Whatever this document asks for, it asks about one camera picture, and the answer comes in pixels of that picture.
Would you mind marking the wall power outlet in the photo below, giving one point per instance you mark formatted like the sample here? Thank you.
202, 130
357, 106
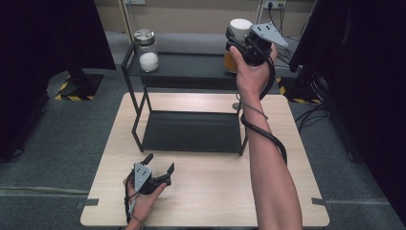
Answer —
274, 4

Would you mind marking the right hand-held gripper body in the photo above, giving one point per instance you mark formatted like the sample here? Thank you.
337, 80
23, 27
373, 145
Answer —
258, 51

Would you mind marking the glass jar with silver lid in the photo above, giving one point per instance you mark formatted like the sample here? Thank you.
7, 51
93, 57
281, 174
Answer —
148, 60

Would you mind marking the amber jar with white lid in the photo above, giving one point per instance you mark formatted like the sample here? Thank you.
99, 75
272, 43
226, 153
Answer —
240, 26

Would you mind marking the grey tape piece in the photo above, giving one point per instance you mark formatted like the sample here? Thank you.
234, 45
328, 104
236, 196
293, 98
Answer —
87, 203
320, 202

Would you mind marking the black metal two-tier rack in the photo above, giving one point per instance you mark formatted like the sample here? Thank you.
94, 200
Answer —
191, 65

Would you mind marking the black stand base striped tape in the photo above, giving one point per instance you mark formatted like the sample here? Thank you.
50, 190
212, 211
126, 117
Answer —
79, 87
298, 91

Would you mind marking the small round grey table fitting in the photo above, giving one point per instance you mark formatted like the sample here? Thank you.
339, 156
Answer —
235, 106

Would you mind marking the person's right hand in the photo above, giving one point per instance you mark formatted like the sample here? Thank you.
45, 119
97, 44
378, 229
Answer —
253, 80

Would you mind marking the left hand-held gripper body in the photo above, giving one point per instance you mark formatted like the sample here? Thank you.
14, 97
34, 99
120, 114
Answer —
142, 175

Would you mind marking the light wooden cabinet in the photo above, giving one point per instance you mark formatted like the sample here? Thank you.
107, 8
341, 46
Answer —
191, 16

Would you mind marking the person's left hand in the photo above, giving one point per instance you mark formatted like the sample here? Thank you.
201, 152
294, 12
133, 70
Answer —
142, 204

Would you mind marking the dark curtain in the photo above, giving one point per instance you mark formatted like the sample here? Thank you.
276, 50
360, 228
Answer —
367, 64
48, 38

